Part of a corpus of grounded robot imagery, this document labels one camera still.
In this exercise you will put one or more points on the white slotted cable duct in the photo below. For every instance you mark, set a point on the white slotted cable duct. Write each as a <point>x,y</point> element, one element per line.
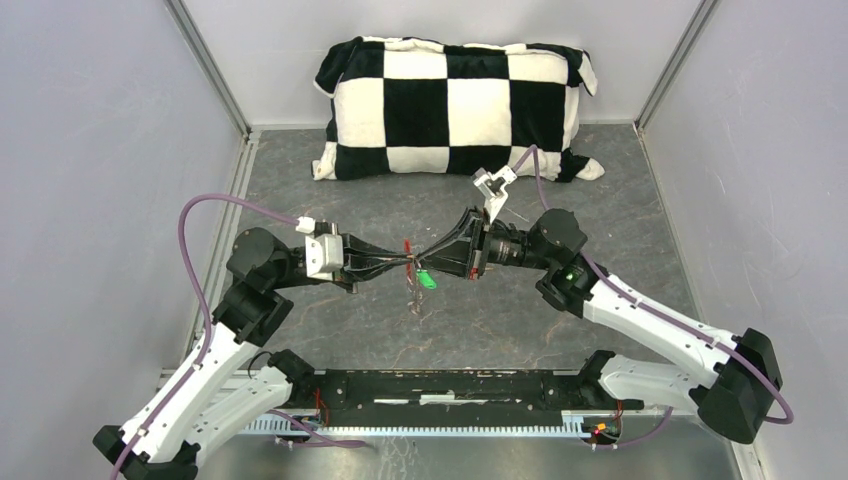
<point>570,427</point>

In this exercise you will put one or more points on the green key tag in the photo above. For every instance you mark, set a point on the green key tag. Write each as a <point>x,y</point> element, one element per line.
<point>425,279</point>

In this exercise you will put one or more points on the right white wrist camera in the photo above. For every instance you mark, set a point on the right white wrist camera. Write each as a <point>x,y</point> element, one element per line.
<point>493,187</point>

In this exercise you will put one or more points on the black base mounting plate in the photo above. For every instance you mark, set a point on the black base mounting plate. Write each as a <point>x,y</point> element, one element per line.
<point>449,398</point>

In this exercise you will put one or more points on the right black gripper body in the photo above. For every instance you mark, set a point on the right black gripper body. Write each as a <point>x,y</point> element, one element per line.
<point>507,247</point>

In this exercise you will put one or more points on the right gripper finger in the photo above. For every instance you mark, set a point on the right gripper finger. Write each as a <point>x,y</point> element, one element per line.
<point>451,261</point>
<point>462,232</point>

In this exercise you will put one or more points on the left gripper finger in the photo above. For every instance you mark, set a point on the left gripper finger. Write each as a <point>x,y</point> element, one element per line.
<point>361,250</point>
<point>357,271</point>

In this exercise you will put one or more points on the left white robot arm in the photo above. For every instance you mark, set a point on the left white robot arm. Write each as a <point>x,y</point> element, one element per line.
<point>184,424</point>

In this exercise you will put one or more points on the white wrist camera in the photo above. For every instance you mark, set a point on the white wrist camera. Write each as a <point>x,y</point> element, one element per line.
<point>324,256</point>
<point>493,187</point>

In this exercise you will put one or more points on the black and white checkered pillow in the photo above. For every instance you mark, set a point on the black and white checkered pillow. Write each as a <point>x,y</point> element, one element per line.
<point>410,105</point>

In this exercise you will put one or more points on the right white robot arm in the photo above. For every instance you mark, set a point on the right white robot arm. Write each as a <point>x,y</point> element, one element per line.
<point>732,382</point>

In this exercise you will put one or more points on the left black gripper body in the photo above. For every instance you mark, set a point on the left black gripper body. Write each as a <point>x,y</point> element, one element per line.
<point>293,272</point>

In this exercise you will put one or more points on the red key tag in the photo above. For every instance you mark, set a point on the red key tag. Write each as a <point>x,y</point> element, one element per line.
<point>407,250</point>

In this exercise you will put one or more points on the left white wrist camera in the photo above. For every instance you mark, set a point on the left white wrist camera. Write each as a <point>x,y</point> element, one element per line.
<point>324,256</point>

